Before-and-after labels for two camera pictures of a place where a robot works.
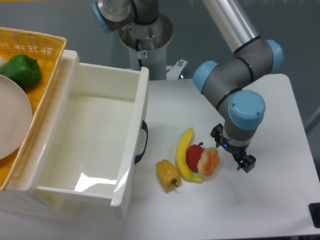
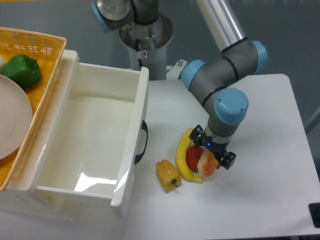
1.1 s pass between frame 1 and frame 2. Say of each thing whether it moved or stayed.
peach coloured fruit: stayed
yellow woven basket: stayed
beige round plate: stayed
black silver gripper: moved
